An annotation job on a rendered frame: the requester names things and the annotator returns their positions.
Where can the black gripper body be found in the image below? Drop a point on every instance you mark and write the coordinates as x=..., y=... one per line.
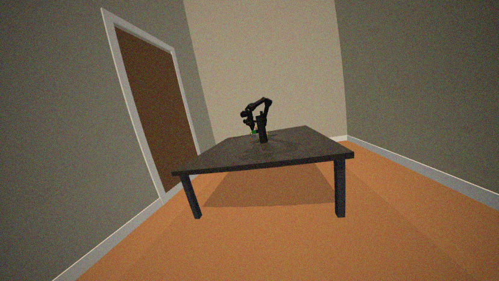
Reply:
x=251, y=121

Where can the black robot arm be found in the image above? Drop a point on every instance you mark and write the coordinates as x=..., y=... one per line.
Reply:
x=252, y=107

